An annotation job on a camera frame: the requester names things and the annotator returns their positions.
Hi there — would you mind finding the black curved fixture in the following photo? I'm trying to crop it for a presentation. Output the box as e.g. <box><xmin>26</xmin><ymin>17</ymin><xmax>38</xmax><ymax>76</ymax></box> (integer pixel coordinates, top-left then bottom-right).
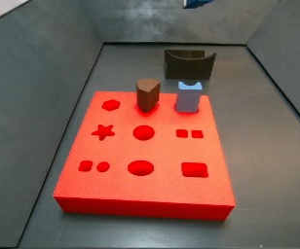
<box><xmin>165</xmin><ymin>50</ymin><xmax>217</xmax><ymax>80</ymax></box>

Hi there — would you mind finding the light blue peg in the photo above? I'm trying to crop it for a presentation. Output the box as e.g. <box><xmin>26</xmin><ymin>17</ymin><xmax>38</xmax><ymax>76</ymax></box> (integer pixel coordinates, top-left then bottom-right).
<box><xmin>176</xmin><ymin>82</ymin><xmax>203</xmax><ymax>113</ymax></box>

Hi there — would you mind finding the red shape-sorting board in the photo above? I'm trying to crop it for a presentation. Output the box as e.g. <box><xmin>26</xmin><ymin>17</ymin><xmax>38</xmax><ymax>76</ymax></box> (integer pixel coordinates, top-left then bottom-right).
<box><xmin>54</xmin><ymin>91</ymin><xmax>236</xmax><ymax>221</ymax></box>

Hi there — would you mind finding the brown peg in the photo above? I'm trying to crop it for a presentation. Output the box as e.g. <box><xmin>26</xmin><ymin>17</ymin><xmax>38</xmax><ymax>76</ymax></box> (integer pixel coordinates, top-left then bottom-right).
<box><xmin>136</xmin><ymin>78</ymin><xmax>161</xmax><ymax>113</ymax></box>

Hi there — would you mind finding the blue rectangular block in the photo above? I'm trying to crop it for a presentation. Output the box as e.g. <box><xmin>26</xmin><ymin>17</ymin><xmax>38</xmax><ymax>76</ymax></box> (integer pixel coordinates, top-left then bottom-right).
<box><xmin>183</xmin><ymin>0</ymin><xmax>215</xmax><ymax>9</ymax></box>

